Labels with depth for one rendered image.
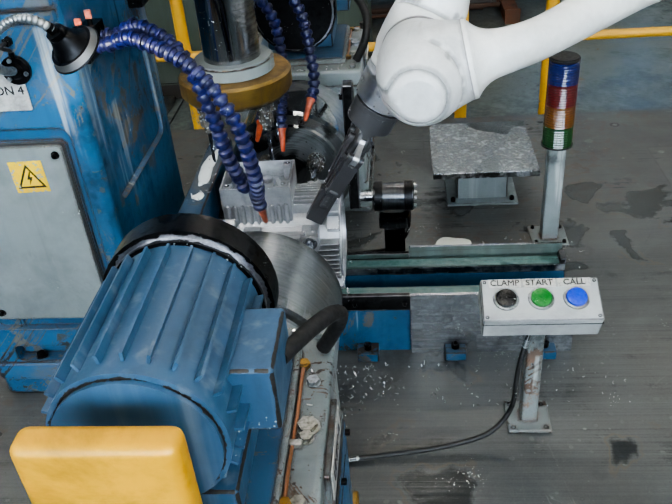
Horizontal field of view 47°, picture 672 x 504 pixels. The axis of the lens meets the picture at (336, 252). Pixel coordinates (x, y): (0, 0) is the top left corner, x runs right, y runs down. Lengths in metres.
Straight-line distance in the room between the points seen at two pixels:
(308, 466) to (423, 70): 0.47
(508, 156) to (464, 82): 0.89
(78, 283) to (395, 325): 0.56
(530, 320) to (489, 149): 0.82
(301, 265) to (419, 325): 0.38
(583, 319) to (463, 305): 0.30
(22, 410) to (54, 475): 0.89
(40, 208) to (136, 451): 0.73
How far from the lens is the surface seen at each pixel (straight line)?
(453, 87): 0.95
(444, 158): 1.84
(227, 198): 1.32
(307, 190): 1.35
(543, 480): 1.26
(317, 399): 0.86
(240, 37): 1.21
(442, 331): 1.42
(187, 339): 0.68
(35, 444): 0.62
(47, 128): 1.20
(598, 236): 1.80
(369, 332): 1.43
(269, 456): 0.79
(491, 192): 1.90
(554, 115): 1.61
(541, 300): 1.14
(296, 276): 1.07
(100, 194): 1.22
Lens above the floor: 1.76
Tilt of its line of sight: 34 degrees down
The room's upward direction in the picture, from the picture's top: 5 degrees counter-clockwise
